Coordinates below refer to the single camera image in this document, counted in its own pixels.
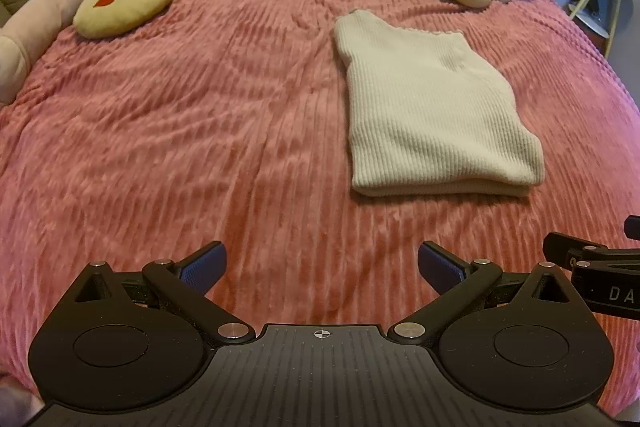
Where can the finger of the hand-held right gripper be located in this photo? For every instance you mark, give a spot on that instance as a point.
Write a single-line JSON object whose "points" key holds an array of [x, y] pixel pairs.
{"points": [[565, 247], [634, 227]]}

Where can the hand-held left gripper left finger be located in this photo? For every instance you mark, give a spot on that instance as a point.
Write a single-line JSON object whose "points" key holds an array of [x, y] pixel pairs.
{"points": [[205, 264]]}

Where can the cream knitted sweater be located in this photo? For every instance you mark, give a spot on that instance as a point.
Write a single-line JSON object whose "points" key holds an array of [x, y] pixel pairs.
{"points": [[425, 107]]}

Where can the pink ribbed bedspread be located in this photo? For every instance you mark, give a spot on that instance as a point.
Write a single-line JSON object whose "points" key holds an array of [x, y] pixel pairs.
{"points": [[200, 132]]}

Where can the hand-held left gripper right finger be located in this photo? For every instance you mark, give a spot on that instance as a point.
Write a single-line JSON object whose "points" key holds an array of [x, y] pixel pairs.
{"points": [[442, 264]]}

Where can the pink plush pillow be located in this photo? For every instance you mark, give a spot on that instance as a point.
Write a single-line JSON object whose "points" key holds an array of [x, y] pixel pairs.
{"points": [[30, 32]]}

